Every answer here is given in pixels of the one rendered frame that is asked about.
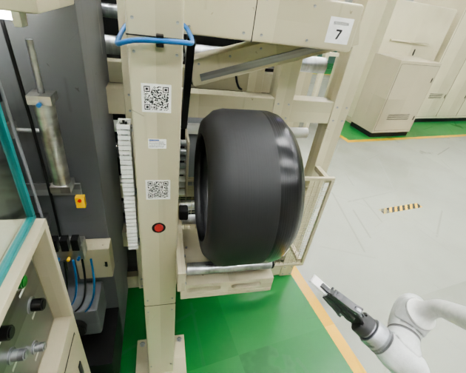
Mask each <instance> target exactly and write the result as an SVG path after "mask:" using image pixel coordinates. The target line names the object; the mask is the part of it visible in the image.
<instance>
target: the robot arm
mask: <svg viewBox="0 0 466 373"><path fill-rule="evenodd" d="M308 282H309V283H311V284H312V285H313V286H314V287H315V288H316V289H317V290H318V291H320V292H321V293H322V294H323V299H324V300H325V301H326V302H327V304H328V305H329V306H330V307H331V308H332V309H333V310H334V311H335V312H336V313H337V316H338V317H341V316H343V317H344V318H345V319H346V320H348V321H349V322H351V329H352V330H353V331H354V332H355V333H356V334H357V335H358V336H359V338H360V340H361V341H362V342H363V343H364V344H365V345H366V346H367V347H368V348H369V349H370V350H371V351H372V352H373V353H374V354H375V355H376V356H377V357H378V359H379V360H380V362H381V363H382V364H383V365H384V366H385V367H386V368H387V369H388V370H390V371H391V372H392V373H430V369H429V367H428V365H427V363H426V361H425V359H424V358H423V356H422V352H421V347H420V343H421V340H422V338H423V337H425V336H426V335H427V333H428V332H429V331H430V330H431V329H433V328H434V327H435V325H436V319H437V318H443V319H445V320H447V321H449V322H451V323H453V324H455V325H457V326H459V327H460V328H462V329H464V330H466V306H463V305H459V304H457V303H453V302H450V301H447V300H441V299H431V300H423V299H422V298H421V297H420V296H418V295H415V294H413V293H405V294H403V295H400V296H399V297H398V298H397V299H396V301H395V302H394V304H393V306H392V309H391V312H390V315H389V318H388V326H387V327H386V326H385V325H383V324H382V323H381V322H380V321H379V320H374V319H373V318H372V317H371V316H370V315H369V314H368V313H367V312H362V311H363V308H362V307H360V306H358V305H356V304H355V303H354V302H353V301H351V300H350V299H348V298H347V297H346V296H344V295H343V294H342V293H340V292H339V291H337V290H336V289H335V290H334V287H331V288H330V287H328V286H327V285H326V284H325V283H324V282H323V281H322V280H320V279H319V278H318V277H317V276H316V275H312V276H311V278H310V280H309V281H308Z"/></svg>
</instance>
